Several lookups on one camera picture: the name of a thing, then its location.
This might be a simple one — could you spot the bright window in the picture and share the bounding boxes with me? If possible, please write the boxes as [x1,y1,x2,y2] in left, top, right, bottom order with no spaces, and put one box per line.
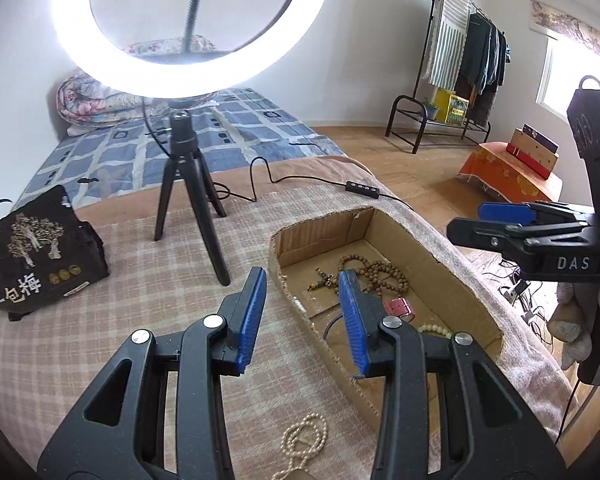
[532,35,600,126]

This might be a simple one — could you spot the black cable with controller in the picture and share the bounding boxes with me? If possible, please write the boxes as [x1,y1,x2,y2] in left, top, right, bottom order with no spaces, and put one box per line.
[215,156,416,211]

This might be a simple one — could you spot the cream bead bracelet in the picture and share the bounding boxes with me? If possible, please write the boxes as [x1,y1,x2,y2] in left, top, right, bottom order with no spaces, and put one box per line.
[417,322,453,341]

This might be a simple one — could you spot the striped hanging cloth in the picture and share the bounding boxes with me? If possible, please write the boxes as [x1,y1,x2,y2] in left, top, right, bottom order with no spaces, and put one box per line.
[427,0,473,88]

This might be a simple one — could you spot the dark bangle bracelet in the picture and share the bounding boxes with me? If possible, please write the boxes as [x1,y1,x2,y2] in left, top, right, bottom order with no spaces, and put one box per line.
[322,312,348,343]

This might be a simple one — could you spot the black mini tripod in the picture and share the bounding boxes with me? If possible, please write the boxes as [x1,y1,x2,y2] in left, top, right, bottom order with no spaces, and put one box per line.
[152,100,231,287]

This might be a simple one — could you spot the cardboard box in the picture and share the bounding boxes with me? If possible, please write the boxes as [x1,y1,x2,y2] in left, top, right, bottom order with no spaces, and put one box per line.
[267,206,504,406]

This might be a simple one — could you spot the yellow carton box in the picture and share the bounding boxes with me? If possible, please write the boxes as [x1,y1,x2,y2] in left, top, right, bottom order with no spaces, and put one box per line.
[432,87,470,125]

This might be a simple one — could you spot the person's right hand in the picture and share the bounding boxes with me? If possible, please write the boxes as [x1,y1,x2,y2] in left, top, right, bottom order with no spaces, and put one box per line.
[547,281,600,372]

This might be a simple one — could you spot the orange cloth covered table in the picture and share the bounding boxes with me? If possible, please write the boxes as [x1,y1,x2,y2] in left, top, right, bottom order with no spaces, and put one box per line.
[457,141,565,204]

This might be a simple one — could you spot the brown wooden bead necklace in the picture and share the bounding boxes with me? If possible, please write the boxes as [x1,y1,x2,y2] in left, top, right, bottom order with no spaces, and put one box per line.
[307,252,411,298]

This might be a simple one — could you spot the dark hanging clothes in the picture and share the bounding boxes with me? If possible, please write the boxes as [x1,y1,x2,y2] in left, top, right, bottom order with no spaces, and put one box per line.
[457,12,510,126]

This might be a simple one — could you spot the black metal clothes rack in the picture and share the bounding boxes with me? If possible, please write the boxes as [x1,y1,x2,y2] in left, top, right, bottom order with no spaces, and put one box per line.
[385,0,511,155]

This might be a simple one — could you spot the floral curtain valance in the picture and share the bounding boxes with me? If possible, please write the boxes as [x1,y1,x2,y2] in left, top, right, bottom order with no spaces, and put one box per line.
[530,0,600,68]

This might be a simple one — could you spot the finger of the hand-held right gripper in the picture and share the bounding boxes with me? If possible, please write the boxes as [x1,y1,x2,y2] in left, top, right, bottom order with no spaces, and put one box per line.
[478,201,597,227]
[446,216,598,261]

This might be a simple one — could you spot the folded floral quilt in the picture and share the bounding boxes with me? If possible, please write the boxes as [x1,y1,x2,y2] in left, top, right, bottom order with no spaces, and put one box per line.
[56,72,216,136]

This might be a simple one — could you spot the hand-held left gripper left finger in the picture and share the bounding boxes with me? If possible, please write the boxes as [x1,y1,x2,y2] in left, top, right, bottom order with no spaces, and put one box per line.
[37,266,268,480]

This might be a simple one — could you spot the floral pillow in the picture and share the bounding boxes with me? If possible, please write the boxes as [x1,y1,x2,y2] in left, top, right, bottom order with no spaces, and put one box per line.
[122,35,216,56]

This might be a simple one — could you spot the tan gift box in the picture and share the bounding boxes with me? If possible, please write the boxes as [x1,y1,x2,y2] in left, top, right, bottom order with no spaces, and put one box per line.
[510,127,560,173]

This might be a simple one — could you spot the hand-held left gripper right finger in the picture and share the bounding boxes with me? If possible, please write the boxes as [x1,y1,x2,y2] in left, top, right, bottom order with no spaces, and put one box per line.
[338,269,566,480]

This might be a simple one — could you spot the blue patterned bed sheet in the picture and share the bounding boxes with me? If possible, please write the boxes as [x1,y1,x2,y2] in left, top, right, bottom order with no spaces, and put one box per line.
[12,87,346,211]

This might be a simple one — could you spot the red flat box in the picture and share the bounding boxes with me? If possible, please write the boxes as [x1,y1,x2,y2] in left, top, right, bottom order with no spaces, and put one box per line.
[506,142,553,181]

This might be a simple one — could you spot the tangle of floor cables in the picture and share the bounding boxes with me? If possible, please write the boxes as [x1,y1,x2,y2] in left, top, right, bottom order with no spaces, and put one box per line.
[482,255,558,346]

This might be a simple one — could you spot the black printed snack bag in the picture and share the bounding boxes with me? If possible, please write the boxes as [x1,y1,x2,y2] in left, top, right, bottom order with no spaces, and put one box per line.
[0,185,111,322]

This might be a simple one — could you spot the white pearl necklace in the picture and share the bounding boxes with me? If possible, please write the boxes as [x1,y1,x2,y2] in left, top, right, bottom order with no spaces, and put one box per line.
[270,412,328,480]

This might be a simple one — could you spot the white ring light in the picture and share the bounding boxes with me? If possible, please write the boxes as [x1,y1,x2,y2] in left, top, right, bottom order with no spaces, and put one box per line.
[50,0,335,100]

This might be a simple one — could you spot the dark blue flat box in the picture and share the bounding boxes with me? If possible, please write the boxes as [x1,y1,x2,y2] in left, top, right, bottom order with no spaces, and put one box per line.
[522,123,561,153]

